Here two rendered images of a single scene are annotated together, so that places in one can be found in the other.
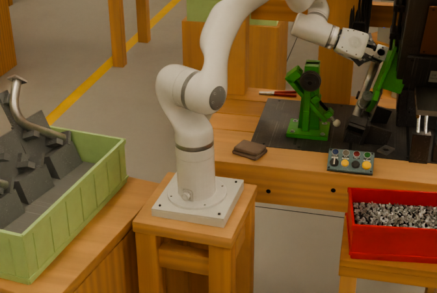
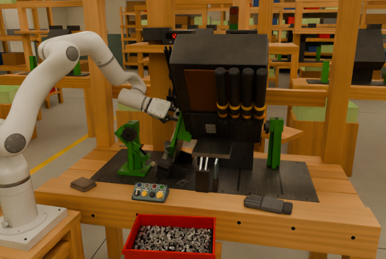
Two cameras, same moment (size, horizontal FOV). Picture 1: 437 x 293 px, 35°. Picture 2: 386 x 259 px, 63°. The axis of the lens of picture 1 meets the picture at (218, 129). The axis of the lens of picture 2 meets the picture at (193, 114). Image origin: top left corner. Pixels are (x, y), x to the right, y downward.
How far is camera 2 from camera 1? 106 cm
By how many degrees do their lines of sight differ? 10
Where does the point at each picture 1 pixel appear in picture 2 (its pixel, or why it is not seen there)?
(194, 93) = not seen: outside the picture
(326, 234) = not seen: hidden behind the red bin
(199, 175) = (13, 206)
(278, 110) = (123, 156)
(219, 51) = (23, 107)
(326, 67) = (157, 128)
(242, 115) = (99, 159)
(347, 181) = (146, 207)
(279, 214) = not seen: hidden behind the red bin
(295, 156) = (115, 189)
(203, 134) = (12, 173)
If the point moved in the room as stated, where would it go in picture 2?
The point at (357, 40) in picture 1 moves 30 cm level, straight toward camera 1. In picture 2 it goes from (162, 105) to (142, 124)
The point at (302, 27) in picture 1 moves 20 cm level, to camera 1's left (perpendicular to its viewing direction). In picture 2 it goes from (123, 97) to (83, 97)
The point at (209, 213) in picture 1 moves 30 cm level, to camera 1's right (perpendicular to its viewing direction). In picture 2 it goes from (18, 238) to (99, 236)
